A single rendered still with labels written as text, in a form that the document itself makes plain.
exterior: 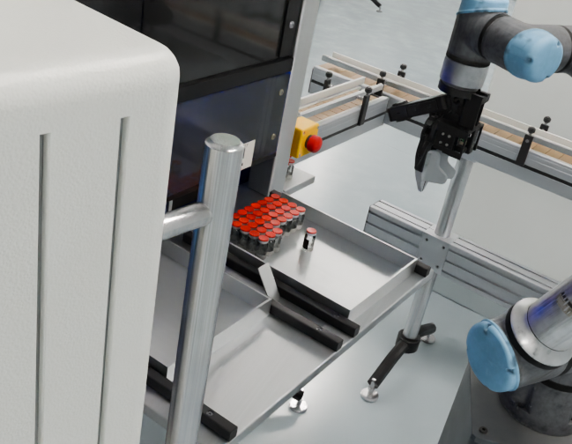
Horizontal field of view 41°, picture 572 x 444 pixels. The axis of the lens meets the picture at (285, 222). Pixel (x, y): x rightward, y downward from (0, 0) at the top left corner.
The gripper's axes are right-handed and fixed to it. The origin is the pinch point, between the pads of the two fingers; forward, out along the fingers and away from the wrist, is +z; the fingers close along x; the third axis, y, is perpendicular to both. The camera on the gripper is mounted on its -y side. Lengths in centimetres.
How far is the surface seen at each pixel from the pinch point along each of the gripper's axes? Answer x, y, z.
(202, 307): -88, 20, -26
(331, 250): -0.8, -13.7, 21.4
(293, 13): 4.0, -35.9, -20.5
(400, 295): -3.4, 4.0, 21.6
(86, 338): -98, 20, -29
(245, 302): -28.6, -14.3, 21.4
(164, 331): -45, -18, 21
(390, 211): 87, -39, 55
